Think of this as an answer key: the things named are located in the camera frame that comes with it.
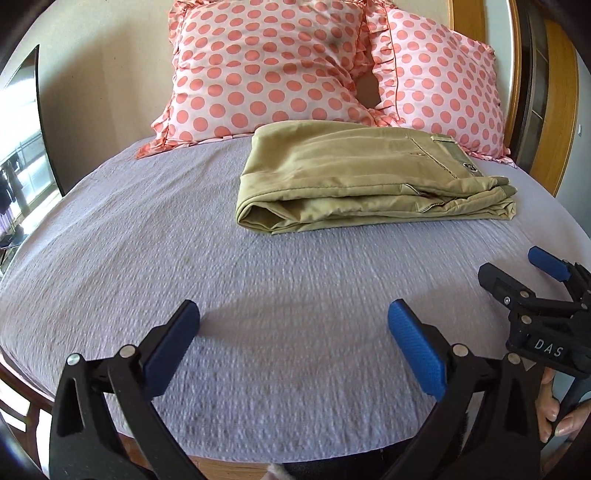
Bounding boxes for khaki pants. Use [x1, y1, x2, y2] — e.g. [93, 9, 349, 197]
[235, 121, 517, 234]

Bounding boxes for person's right hand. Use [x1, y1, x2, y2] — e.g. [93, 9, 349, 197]
[536, 367, 590, 443]

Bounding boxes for lavender bed sheet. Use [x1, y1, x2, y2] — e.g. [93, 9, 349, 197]
[1, 138, 590, 462]

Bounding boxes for small pink polka-dot pillow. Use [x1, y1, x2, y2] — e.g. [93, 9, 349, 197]
[366, 1, 513, 165]

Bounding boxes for black flat television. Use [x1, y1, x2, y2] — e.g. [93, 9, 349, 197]
[1, 46, 63, 273]

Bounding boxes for large pink polka-dot pillow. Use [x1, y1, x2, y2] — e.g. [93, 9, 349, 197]
[136, 0, 377, 158]

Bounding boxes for wooden door frame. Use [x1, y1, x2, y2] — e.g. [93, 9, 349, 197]
[448, 1, 579, 196]

